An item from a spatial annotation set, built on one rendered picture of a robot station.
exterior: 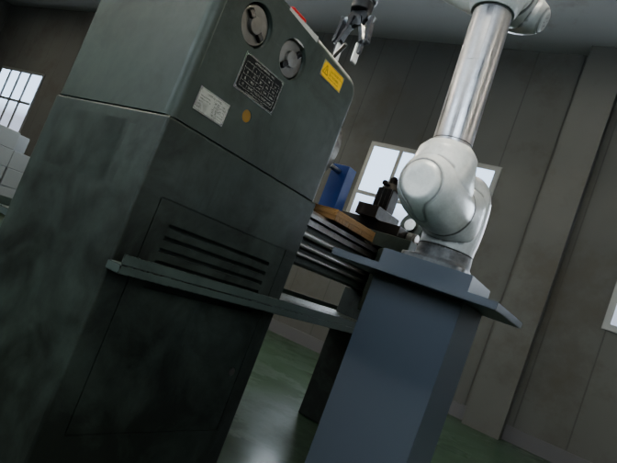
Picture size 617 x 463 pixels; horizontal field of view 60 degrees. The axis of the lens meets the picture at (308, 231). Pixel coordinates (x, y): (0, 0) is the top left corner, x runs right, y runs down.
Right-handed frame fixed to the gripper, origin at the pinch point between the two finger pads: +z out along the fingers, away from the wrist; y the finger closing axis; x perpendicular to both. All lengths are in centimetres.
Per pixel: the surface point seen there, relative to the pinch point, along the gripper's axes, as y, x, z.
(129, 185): -11, 69, 71
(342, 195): 6, -34, 40
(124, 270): -18, 68, 88
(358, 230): -8, -32, 53
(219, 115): -16, 57, 49
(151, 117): -10, 69, 55
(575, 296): -36, -337, 14
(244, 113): -16, 49, 45
